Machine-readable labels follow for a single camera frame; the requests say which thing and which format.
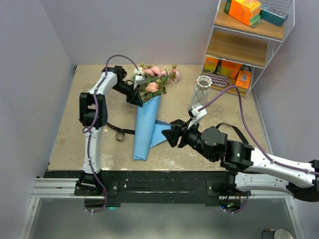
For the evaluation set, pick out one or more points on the orange packet shelf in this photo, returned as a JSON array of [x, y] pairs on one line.
[[243, 79], [210, 64]]

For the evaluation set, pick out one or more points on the metal tin can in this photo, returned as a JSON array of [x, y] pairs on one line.
[[277, 234]]

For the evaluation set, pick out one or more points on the blue wrapping paper sheet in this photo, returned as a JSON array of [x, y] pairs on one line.
[[148, 130]]

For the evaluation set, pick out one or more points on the white wire wooden shelf rack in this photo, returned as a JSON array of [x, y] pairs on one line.
[[236, 42]]

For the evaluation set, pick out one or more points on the peach rose stem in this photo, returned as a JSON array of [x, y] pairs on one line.
[[151, 90]]

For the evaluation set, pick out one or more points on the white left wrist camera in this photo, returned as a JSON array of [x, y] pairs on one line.
[[139, 80]]

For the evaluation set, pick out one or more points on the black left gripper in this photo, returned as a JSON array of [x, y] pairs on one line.
[[133, 97]]

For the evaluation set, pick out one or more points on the black ribbon with gold lettering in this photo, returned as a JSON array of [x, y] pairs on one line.
[[120, 132]]

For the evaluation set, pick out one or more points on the stacked colourful sponges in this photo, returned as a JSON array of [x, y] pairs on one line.
[[255, 18]]

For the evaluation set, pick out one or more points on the teal box on top shelf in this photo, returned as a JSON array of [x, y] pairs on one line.
[[272, 15]]

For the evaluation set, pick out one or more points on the white ribbed ceramic vase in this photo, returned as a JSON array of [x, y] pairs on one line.
[[201, 90]]

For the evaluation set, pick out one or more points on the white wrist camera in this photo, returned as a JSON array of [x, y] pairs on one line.
[[139, 80], [196, 114]]

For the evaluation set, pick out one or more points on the orange packet bottom shelf right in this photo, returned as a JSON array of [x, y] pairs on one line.
[[243, 79]]

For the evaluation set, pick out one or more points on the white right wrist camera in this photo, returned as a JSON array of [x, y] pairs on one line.
[[196, 114]]

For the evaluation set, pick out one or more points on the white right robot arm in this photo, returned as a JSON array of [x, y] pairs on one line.
[[248, 168]]

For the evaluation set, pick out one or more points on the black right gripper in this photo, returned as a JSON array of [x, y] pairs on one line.
[[172, 134]]

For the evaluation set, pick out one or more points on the orange box bottom shelf middle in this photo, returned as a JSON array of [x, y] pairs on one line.
[[230, 69]]

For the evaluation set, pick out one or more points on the purple wavy patterned pouch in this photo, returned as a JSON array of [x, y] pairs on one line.
[[218, 80]]

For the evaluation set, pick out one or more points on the orange packet bottom shelf left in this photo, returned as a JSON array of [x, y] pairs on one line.
[[210, 64]]

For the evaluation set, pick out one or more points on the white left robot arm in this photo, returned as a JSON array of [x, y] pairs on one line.
[[93, 115]]

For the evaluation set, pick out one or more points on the pink rose stem middle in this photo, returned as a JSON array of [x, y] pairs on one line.
[[153, 71]]

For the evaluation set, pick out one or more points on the orange box on top shelf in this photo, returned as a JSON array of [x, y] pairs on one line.
[[241, 9]]

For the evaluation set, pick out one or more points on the pink rose stem with buds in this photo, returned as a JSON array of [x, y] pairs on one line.
[[174, 75]]

